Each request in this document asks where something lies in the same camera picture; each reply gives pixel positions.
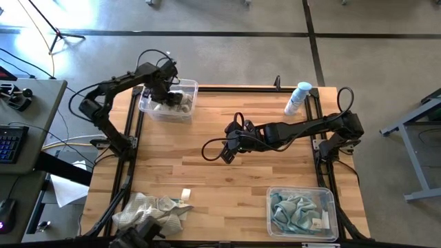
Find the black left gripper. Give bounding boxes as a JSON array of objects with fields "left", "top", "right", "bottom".
[{"left": 148, "top": 77, "right": 185, "bottom": 107}]

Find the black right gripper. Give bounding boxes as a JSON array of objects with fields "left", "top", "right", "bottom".
[{"left": 219, "top": 120, "right": 263, "bottom": 165}]

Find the grey white microfiber towel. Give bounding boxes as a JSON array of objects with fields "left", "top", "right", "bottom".
[{"left": 171, "top": 90, "right": 194, "bottom": 107}]

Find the blue microfiber towel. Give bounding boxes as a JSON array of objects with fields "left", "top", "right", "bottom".
[
  {"left": 280, "top": 194, "right": 322, "bottom": 236},
  {"left": 269, "top": 192, "right": 294, "bottom": 232}
]

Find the clear plastic storage bin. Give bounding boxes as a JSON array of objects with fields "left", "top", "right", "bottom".
[
  {"left": 138, "top": 78, "right": 199, "bottom": 123},
  {"left": 265, "top": 186, "right": 340, "bottom": 242}
]

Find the light blue Febreze spray bottle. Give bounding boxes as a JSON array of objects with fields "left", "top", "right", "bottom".
[{"left": 283, "top": 81, "right": 313, "bottom": 116}]

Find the grey side desk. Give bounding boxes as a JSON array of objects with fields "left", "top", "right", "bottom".
[{"left": 0, "top": 78, "right": 68, "bottom": 175}]

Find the black tripod stand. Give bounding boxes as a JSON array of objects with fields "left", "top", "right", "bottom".
[{"left": 27, "top": 0, "right": 86, "bottom": 53}]

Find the white paper sheet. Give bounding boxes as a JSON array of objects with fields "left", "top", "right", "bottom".
[{"left": 50, "top": 160, "right": 90, "bottom": 209}]

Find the black clamp device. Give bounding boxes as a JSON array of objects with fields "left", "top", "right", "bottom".
[{"left": 0, "top": 83, "right": 34, "bottom": 112}]

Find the black backlit keyboard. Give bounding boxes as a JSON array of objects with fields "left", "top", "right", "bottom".
[{"left": 0, "top": 125, "right": 30, "bottom": 165}]

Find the grey metal table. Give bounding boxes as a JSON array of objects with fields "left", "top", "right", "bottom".
[{"left": 379, "top": 87, "right": 441, "bottom": 203}]

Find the black computer mouse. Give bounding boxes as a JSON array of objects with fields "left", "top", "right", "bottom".
[{"left": 0, "top": 198, "right": 17, "bottom": 235}]

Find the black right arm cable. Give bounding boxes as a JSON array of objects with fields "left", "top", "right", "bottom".
[{"left": 201, "top": 112, "right": 356, "bottom": 162}]

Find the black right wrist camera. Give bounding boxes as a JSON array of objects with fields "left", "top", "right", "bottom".
[{"left": 237, "top": 119, "right": 256, "bottom": 134}]

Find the black aluminium table frame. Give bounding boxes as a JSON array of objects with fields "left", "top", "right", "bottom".
[{"left": 82, "top": 75, "right": 372, "bottom": 242}]

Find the black table-level camera mount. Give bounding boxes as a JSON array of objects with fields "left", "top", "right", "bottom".
[{"left": 109, "top": 216, "right": 167, "bottom": 248}]

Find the yellow floor cable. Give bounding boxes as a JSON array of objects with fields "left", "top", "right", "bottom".
[{"left": 17, "top": 0, "right": 57, "bottom": 79}]

